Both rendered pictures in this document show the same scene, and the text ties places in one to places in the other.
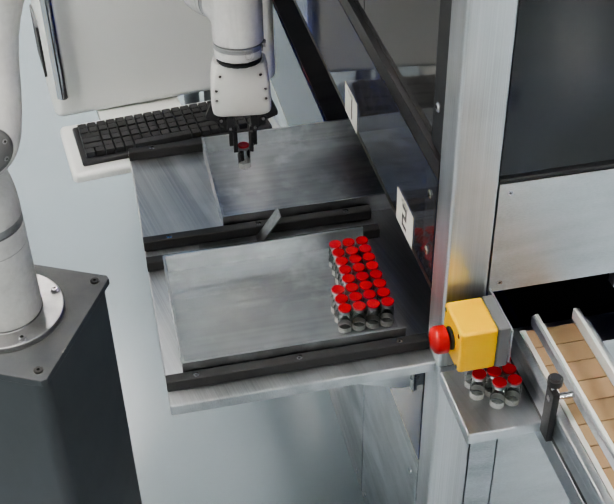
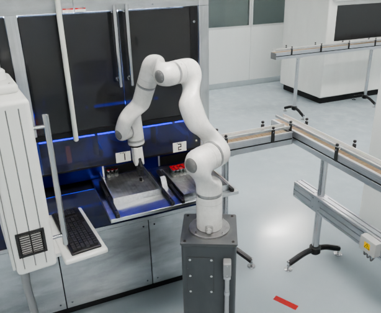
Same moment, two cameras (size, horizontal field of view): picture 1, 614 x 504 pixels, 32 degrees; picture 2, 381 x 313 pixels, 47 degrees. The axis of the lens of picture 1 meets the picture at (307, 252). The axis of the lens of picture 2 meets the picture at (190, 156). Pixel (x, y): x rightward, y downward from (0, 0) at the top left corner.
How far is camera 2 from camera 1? 2.78 m
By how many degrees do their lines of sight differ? 84
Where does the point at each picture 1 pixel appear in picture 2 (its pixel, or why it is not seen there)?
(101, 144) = (90, 240)
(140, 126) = (77, 233)
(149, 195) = (142, 210)
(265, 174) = (128, 191)
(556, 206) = not seen: hidden behind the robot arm
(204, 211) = (150, 199)
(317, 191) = (137, 182)
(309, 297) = (188, 178)
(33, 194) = not seen: outside the picture
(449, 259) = not seen: hidden behind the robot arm
